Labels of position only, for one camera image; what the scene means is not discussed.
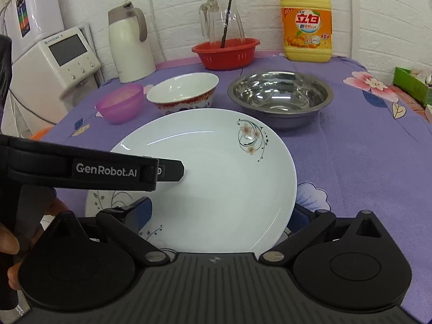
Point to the white thermos jug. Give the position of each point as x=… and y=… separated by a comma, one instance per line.
x=130, y=50

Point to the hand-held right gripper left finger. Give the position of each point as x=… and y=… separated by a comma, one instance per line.
x=143, y=211

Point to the green box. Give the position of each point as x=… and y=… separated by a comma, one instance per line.
x=408, y=82

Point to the purple plastic bowl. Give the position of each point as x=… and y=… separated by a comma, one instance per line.
x=118, y=106

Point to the orange object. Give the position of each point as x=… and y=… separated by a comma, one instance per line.
x=42, y=134

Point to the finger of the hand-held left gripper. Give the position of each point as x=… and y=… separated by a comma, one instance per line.
x=170, y=171

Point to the white water purifier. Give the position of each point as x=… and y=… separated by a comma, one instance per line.
x=37, y=6

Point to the purple floral tablecloth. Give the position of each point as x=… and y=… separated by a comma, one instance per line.
x=354, y=162

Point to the stainless steel bowl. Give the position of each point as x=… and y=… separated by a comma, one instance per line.
x=280, y=91

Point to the white appliance with screen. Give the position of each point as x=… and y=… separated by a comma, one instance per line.
x=44, y=84

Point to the yellow detergent bottle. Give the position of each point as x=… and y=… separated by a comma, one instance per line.
x=305, y=30

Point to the dark object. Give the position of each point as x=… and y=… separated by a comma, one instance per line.
x=5, y=67

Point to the dark stirring stick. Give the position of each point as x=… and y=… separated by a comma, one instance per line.
x=229, y=10

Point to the large white floral plate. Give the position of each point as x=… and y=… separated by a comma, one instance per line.
x=209, y=182

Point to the glass pitcher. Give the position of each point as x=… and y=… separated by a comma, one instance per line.
x=216, y=17

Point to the white red-patterned ceramic bowl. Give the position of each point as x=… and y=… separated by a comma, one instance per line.
x=182, y=87

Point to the red plastic basket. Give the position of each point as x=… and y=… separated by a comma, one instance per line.
x=229, y=57

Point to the person's left hand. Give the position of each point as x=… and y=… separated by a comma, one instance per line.
x=8, y=241

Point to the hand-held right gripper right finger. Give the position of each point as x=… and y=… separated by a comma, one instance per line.
x=300, y=217

